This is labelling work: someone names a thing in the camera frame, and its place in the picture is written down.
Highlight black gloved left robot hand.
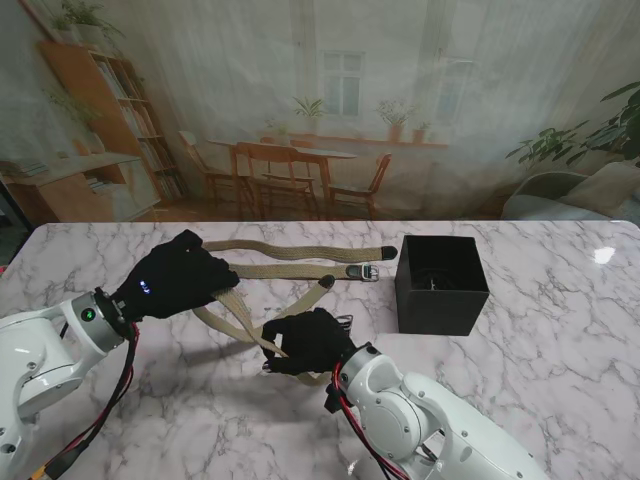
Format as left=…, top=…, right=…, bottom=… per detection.
left=112, top=229, right=241, bottom=324

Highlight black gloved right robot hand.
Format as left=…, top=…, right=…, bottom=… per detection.
left=260, top=307, right=359, bottom=378

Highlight beige woven belt double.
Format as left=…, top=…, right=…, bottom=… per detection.
left=192, top=273, right=354, bottom=387
left=202, top=239, right=399, bottom=284

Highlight black belt storage box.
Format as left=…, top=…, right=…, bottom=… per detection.
left=393, top=234, right=491, bottom=336

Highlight dark brown woven belt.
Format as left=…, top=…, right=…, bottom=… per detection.
left=417, top=267, right=464, bottom=293

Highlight black panel beside backdrop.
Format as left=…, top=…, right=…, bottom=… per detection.
left=0, top=177, right=36, bottom=276

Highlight red black right arm cables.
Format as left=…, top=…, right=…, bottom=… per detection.
left=323, top=362, right=407, bottom=480

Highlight red black arm cables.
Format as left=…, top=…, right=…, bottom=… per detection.
left=323, top=362, right=407, bottom=480
left=29, top=319, right=142, bottom=480

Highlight red black left arm cables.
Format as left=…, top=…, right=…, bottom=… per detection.
left=29, top=319, right=142, bottom=480

